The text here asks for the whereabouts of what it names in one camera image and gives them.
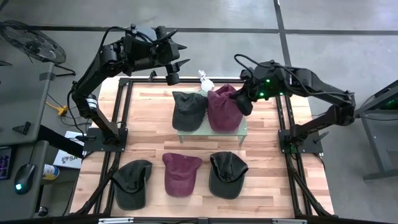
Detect small green perforated shelf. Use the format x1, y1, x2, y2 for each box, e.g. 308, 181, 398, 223
177, 90, 249, 146

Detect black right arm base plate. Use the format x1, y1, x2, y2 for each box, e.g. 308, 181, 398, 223
278, 129, 324, 155

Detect white printed cardboard box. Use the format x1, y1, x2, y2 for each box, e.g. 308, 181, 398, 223
52, 130, 85, 170

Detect black keyboard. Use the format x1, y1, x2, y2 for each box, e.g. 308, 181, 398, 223
0, 146, 13, 181

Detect grey metal table frame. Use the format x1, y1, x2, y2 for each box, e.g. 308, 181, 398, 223
349, 79, 398, 182

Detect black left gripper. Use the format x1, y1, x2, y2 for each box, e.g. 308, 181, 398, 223
126, 26, 191, 86

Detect black floor fan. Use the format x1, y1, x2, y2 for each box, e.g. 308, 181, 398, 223
0, 20, 77, 78

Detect black computer mouse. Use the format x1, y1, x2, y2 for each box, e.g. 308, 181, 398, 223
14, 163, 36, 196

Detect silver metal bracket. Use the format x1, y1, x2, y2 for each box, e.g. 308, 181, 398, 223
98, 217, 134, 224
272, 218, 308, 224

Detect grey desk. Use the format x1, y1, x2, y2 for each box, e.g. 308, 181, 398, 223
0, 62, 55, 147
0, 139, 50, 222

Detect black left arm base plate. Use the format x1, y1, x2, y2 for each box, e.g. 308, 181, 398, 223
83, 127, 129, 153

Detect dark grey baseball cap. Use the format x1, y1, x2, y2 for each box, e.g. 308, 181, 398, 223
208, 151, 249, 200
172, 91, 209, 133
111, 159, 154, 212

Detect black wedge stand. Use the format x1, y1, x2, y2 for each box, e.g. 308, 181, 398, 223
12, 121, 32, 136

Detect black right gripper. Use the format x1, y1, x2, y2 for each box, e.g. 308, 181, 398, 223
230, 62, 292, 116

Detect white and yellow can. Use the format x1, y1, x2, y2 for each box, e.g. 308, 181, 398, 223
42, 164, 60, 181

